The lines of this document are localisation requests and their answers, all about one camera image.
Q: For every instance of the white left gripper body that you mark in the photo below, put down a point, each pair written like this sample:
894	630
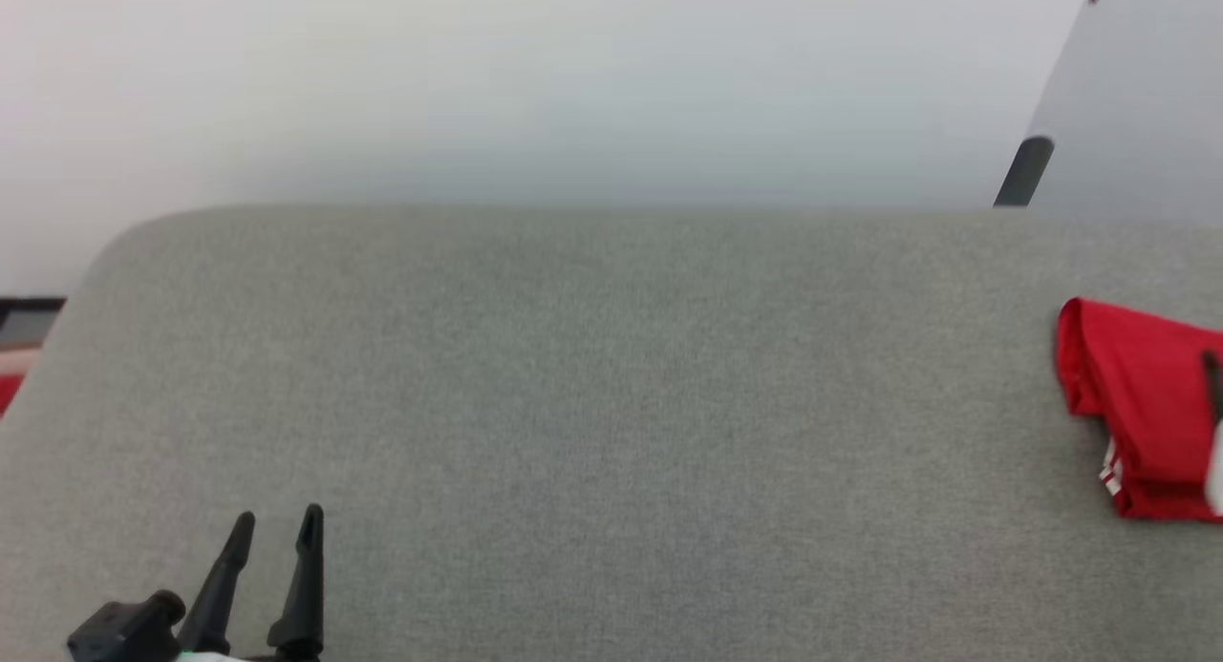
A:
229	657

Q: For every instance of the red and white jersey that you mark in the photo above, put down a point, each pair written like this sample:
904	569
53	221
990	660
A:
1137	404

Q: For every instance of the grey fabric sofa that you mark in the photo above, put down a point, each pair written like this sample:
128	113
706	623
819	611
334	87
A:
573	433

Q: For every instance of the black slanted post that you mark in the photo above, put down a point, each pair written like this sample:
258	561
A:
1024	173

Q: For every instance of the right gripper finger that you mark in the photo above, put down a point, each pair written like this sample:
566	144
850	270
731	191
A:
1213	385

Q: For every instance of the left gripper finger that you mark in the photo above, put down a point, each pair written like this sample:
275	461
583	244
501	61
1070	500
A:
222	586
304	586

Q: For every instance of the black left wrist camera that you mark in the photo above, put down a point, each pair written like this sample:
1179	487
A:
124	629

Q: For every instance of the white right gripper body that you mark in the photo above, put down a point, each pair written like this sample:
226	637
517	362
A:
1215	471

